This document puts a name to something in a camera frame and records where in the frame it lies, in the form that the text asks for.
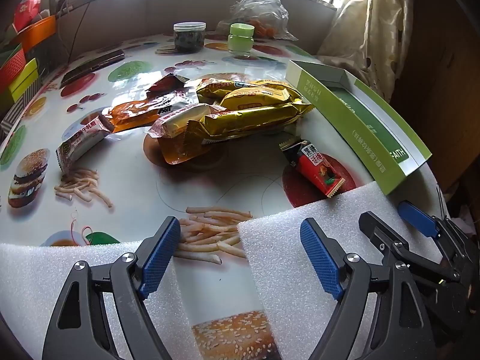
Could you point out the brown wooden cabinet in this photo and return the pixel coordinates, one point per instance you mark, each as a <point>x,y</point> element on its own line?
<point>438,63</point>

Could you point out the clear plastic bag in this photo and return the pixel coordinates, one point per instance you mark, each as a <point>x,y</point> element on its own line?
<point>258,7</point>

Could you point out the dark phone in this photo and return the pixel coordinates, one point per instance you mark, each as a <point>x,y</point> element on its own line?
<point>93,66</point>

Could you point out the white foam sheet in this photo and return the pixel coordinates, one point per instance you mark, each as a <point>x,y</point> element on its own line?
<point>22,270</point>
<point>356,202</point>

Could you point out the orange silver snack packet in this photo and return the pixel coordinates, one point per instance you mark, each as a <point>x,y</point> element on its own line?
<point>176,152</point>
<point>138,110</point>

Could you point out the black white striped box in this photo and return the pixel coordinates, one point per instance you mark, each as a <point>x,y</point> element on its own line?
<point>18,114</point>

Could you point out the clear jar with dark contents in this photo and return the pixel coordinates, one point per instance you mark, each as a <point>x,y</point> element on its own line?
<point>189,39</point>

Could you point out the yellow green box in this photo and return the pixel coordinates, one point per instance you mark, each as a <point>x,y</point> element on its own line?
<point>24,78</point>

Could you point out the white red snack packet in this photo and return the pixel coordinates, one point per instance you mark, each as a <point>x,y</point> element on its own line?
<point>80,140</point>
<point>180,118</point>

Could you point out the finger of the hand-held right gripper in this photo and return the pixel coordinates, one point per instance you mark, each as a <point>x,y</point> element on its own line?
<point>416,217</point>
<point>378,232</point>

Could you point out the green white cardboard box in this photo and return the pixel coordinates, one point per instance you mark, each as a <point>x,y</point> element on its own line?
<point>375,150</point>

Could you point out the red paper bag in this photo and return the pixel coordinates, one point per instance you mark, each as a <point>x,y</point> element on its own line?
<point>32,0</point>

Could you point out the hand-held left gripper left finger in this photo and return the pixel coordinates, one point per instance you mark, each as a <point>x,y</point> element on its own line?
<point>161,255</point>

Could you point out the green lidded jar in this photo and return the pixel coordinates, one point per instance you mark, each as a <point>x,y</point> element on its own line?
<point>241,39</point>

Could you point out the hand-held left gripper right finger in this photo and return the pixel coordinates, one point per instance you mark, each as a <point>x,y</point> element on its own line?
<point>320,258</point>

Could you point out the dark brown snack packet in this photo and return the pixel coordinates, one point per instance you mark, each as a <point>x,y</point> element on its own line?
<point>167,84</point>

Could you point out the red black snack packet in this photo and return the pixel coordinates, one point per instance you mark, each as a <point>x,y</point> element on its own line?
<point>315,168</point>

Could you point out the cream spotted curtain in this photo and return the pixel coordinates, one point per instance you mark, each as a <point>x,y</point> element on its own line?
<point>360,26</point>

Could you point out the red orange box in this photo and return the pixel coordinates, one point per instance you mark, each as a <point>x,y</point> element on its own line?
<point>11,67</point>

